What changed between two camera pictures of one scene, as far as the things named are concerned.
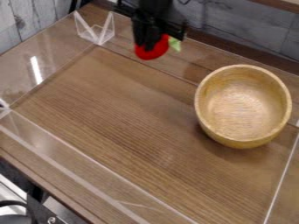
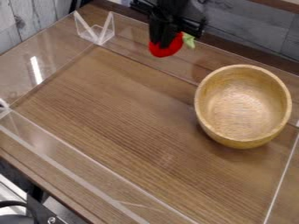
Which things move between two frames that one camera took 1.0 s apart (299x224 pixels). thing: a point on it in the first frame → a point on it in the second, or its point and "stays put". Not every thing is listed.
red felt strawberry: [155, 52] → [163, 52]
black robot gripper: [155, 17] → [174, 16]
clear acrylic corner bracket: [96, 34] stays put
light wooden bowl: [242, 104] stays put
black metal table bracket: [40, 213] stays put
